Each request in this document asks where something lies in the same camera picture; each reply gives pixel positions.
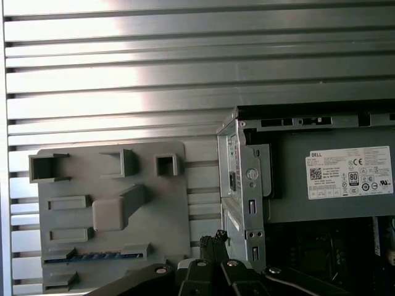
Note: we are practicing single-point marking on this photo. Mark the green motherboard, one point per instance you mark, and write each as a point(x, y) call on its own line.
point(355, 234)

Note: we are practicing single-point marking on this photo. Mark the grey parts rack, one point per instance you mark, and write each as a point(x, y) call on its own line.
point(148, 222)

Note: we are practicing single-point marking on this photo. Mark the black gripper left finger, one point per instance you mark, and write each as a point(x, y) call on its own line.
point(194, 277)

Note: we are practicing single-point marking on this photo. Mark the CPU socket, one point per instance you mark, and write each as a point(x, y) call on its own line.
point(316, 256)

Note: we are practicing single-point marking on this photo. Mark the blue-green RAM stick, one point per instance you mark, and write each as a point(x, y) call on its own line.
point(377, 237)
point(92, 256)

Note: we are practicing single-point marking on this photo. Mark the black PC case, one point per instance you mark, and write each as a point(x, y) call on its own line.
point(247, 197)

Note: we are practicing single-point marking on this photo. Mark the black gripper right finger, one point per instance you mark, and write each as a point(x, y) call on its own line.
point(234, 277)

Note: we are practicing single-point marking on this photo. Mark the grey power supply unit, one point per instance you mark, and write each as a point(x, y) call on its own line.
point(287, 185)

